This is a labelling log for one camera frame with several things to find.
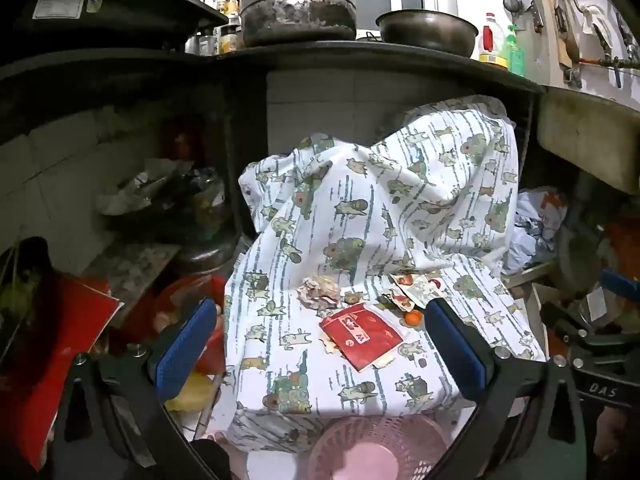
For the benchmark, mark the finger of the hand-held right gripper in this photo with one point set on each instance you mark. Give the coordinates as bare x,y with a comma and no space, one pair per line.
565,321
620,281

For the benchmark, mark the glass jar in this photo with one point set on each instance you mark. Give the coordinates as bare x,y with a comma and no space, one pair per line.
227,36
230,6

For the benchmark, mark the speckled stone slab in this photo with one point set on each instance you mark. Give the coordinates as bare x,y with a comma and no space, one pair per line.
130,270

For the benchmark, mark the pink plastic basket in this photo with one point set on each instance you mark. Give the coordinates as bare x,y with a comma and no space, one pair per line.
380,445

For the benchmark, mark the metal bowl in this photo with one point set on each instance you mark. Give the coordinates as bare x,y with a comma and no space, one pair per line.
425,30

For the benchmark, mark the person's right hand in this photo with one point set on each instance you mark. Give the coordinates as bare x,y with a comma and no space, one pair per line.
616,432

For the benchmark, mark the torn printed wrapper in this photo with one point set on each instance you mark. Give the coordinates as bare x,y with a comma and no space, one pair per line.
417,287

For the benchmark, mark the green spray bottle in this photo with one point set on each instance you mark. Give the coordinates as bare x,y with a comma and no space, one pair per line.
515,55

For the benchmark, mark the hanging kitchen spatula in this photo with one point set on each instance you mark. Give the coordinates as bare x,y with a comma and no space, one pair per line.
565,35

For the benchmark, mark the small paper scrap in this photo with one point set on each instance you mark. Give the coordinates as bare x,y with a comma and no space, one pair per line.
354,298

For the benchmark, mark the yellow plastic bag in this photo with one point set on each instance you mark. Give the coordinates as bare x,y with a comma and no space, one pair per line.
192,392

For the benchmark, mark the crumpled clear plastic bags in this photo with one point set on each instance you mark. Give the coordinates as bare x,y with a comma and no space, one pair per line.
150,185

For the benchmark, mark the black stone counter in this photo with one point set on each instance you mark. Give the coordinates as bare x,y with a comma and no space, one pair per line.
325,57

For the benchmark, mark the black flat appliance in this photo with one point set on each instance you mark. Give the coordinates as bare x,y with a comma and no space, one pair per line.
125,15

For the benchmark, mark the crumpled paper wrapper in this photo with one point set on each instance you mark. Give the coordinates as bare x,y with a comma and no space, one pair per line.
320,292

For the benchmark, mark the white plastic bag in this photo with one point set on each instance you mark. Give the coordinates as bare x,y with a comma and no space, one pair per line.
537,220

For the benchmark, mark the large aluminium pot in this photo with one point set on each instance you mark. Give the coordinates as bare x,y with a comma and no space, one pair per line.
300,10

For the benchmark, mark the dark round pot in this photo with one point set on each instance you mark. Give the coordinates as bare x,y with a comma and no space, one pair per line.
205,255

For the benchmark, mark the cat printed cloth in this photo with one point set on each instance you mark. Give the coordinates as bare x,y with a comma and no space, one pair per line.
350,200

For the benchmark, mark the red cardboard box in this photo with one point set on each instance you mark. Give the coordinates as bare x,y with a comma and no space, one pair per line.
55,350

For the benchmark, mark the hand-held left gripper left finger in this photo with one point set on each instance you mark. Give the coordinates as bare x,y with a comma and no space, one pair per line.
185,345

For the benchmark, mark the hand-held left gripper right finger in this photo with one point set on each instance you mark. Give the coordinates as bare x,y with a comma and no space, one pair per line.
457,355

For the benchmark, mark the red paper packet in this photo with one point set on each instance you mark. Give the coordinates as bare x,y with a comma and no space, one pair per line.
360,335

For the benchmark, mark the oil bottle with red cap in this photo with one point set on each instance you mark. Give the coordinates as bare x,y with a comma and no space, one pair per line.
492,40

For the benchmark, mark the stone sink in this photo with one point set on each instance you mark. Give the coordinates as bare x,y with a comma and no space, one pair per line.
590,135

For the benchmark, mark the orange peel piece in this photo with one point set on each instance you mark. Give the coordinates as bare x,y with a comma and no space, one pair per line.
413,318

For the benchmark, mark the person's black trouser leg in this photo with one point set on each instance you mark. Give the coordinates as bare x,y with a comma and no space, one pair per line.
212,460

